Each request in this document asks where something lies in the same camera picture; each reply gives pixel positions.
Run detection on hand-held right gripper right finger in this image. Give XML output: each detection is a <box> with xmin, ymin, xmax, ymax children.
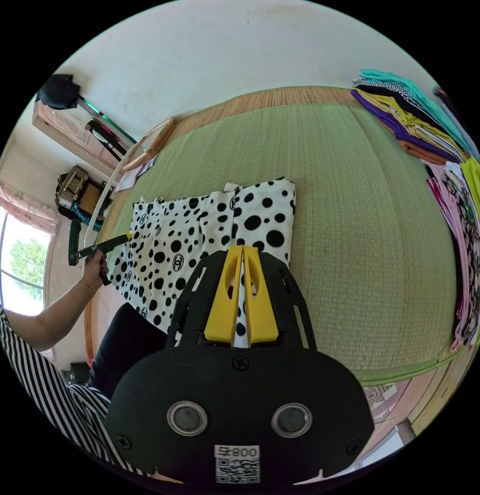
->
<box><xmin>243</xmin><ymin>245</ymin><xmax>279</xmax><ymax>345</ymax></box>

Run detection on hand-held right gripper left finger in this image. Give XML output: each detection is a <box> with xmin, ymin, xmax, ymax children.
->
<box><xmin>204</xmin><ymin>245</ymin><xmax>244</xmax><ymax>343</ymax></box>

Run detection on white polka dot shirt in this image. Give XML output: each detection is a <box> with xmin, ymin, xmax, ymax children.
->
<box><xmin>109</xmin><ymin>177</ymin><xmax>297</xmax><ymax>350</ymax></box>

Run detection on person's left forearm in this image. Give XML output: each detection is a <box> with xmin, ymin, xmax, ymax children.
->
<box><xmin>3</xmin><ymin>276</ymin><xmax>98</xmax><ymax>351</ymax></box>

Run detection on person's left hand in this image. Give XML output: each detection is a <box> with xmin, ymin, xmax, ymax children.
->
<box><xmin>80</xmin><ymin>254</ymin><xmax>110</xmax><ymax>291</ymax></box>

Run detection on woven basket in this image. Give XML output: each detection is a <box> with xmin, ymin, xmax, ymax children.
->
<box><xmin>55</xmin><ymin>165</ymin><xmax>90</xmax><ymax>208</ymax></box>

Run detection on pink curtain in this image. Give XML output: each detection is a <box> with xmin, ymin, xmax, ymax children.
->
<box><xmin>0</xmin><ymin>180</ymin><xmax>59</xmax><ymax>236</ymax></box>

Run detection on window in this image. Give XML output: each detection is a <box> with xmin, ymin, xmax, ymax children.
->
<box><xmin>0</xmin><ymin>201</ymin><xmax>52</xmax><ymax>315</ymax></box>

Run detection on round wooden framed mirror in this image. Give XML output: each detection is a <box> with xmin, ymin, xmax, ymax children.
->
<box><xmin>121</xmin><ymin>117</ymin><xmax>177</xmax><ymax>173</ymax></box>

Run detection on bed with green woven mat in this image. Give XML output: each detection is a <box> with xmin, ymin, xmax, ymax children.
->
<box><xmin>85</xmin><ymin>86</ymin><xmax>480</xmax><ymax>438</ymax></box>

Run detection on wooden cupboard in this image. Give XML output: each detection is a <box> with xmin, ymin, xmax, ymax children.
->
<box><xmin>32</xmin><ymin>73</ymin><xmax>137</xmax><ymax>177</ymax></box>

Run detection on person's body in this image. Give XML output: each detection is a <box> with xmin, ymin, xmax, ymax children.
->
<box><xmin>0</xmin><ymin>296</ymin><xmax>178</xmax><ymax>479</ymax></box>

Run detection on pile of clothes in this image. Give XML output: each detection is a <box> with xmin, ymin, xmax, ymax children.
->
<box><xmin>349</xmin><ymin>68</ymin><xmax>480</xmax><ymax>353</ymax></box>

